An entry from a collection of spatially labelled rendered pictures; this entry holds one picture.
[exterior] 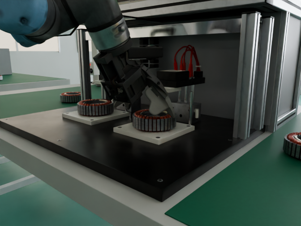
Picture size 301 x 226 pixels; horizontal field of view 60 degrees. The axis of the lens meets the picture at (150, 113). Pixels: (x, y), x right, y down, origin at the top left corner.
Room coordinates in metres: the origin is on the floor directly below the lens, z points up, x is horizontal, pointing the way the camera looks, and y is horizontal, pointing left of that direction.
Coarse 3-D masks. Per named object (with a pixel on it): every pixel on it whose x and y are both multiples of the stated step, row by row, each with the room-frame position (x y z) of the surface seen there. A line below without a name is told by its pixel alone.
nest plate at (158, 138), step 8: (120, 128) 0.63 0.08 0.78; (128, 128) 0.63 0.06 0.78; (136, 128) 0.63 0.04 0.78; (176, 128) 0.63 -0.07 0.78; (184, 128) 0.63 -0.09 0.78; (192, 128) 0.65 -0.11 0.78; (136, 136) 0.59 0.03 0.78; (144, 136) 0.57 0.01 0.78; (152, 136) 0.57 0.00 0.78; (160, 136) 0.57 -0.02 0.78; (168, 136) 0.57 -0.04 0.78; (176, 136) 0.59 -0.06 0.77
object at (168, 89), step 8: (160, 72) 0.69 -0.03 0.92; (168, 72) 0.68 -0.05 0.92; (176, 72) 0.66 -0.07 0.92; (184, 72) 0.69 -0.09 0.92; (160, 80) 0.69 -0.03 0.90; (168, 80) 0.68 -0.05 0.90; (176, 80) 0.66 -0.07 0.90; (184, 80) 0.69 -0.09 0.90; (192, 80) 0.72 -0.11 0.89; (200, 80) 0.75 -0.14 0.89; (168, 88) 0.65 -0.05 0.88; (176, 88) 0.67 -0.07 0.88; (192, 88) 0.74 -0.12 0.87
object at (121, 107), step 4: (136, 100) 0.89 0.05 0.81; (140, 100) 0.91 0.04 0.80; (120, 104) 0.91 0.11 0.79; (124, 104) 0.89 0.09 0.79; (132, 104) 0.88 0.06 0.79; (136, 104) 0.89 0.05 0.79; (140, 104) 0.91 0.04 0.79; (116, 108) 0.92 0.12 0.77; (120, 108) 0.91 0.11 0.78; (124, 108) 0.90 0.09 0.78; (132, 108) 0.88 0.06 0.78; (136, 108) 0.89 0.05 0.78; (140, 108) 0.91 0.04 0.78
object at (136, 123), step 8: (136, 112) 0.65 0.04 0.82; (144, 112) 0.67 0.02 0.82; (136, 120) 0.61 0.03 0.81; (144, 120) 0.60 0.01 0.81; (152, 120) 0.60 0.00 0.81; (160, 120) 0.60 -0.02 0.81; (168, 120) 0.60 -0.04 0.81; (144, 128) 0.60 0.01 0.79; (152, 128) 0.60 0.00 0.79; (160, 128) 0.60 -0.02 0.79; (168, 128) 0.60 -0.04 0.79
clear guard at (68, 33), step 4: (124, 16) 0.73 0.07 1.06; (128, 16) 0.75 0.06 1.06; (128, 20) 0.80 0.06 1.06; (132, 20) 0.80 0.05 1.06; (136, 20) 0.80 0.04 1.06; (140, 20) 0.80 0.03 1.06; (144, 20) 0.80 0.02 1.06; (148, 20) 0.81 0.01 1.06; (152, 20) 0.82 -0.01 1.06; (156, 20) 0.84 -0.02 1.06; (128, 24) 0.92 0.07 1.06; (132, 24) 0.92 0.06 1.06; (136, 24) 0.92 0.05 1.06; (76, 28) 0.62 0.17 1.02; (64, 32) 0.63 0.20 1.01; (68, 32) 0.62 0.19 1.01; (72, 32) 0.61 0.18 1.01; (56, 36) 0.65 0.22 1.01
